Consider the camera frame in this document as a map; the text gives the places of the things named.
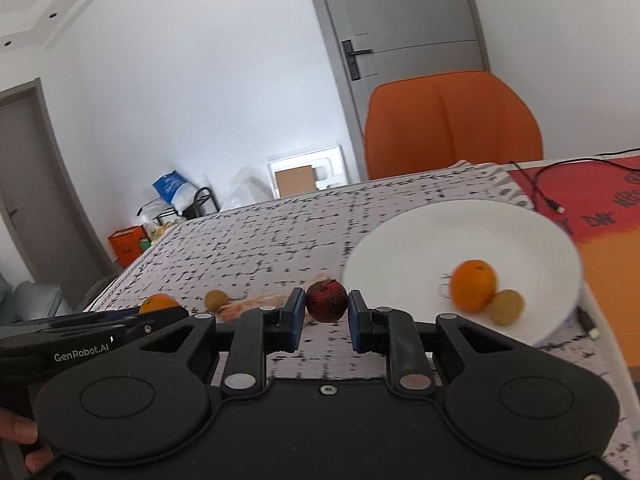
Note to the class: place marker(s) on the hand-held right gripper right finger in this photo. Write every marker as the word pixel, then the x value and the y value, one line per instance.
pixel 357 320

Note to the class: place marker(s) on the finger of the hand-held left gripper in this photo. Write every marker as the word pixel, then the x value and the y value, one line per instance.
pixel 85 319
pixel 160 321

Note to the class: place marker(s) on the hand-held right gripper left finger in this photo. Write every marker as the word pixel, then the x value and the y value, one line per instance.
pixel 298 317

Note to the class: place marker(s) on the large orange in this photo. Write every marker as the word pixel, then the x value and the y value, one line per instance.
pixel 472 285
pixel 159 303

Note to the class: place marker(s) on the red apple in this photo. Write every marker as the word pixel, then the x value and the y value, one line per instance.
pixel 326 300

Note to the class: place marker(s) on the brown kiwi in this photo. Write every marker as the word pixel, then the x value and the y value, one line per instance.
pixel 216 300
pixel 507 307

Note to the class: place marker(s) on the white plate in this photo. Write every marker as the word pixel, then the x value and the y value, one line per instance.
pixel 425 250

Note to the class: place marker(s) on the person's left hand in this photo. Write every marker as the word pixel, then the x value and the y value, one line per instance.
pixel 17 427

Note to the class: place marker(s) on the grey sofa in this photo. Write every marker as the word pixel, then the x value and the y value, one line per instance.
pixel 35 300

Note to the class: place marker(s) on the black-patterned white tablecloth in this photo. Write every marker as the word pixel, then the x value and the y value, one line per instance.
pixel 280 240

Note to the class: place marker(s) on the orange box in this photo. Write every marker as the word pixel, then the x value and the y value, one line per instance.
pixel 127 245

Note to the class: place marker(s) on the white plastic bag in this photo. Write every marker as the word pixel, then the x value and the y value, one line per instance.
pixel 149 215

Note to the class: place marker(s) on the blue and white bag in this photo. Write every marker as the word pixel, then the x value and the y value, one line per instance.
pixel 172 187

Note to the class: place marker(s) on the black metal rack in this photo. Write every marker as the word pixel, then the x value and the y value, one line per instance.
pixel 202 191

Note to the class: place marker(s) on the brown cardboard sheet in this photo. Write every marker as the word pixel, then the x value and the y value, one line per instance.
pixel 295 180

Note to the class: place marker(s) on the clear plastic wrap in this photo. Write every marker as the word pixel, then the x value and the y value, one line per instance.
pixel 245 187

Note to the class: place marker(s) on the grey-framed side door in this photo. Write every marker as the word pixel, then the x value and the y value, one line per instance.
pixel 30 185

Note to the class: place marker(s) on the white foam packaging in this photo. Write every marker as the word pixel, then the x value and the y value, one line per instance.
pixel 300 157

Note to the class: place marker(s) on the orange chair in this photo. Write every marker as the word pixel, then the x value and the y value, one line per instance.
pixel 450 125

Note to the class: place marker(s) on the red and orange mat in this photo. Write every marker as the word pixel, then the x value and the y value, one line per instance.
pixel 615 270

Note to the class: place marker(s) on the grey door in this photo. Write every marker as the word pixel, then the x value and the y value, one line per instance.
pixel 400 5

